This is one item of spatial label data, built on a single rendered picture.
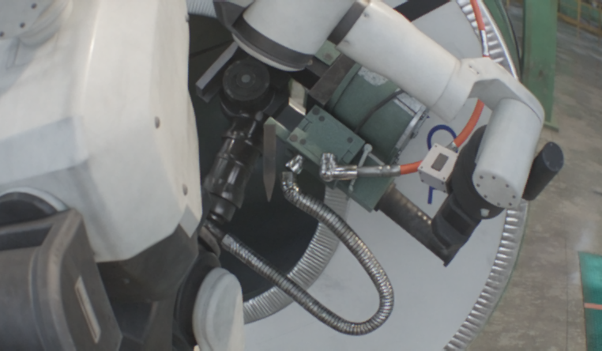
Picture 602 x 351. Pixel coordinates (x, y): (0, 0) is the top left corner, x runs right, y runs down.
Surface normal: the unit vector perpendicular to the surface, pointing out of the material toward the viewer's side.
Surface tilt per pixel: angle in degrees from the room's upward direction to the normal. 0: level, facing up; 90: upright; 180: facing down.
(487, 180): 134
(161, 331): 90
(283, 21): 93
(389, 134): 101
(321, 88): 58
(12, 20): 126
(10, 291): 45
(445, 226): 50
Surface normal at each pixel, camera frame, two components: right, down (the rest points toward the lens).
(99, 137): 0.73, -0.02
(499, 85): -0.47, 0.80
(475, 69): 0.28, -0.26
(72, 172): 0.08, 0.77
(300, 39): 0.35, 0.60
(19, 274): -0.17, -0.67
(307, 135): 0.03, -0.22
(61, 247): 0.57, -0.78
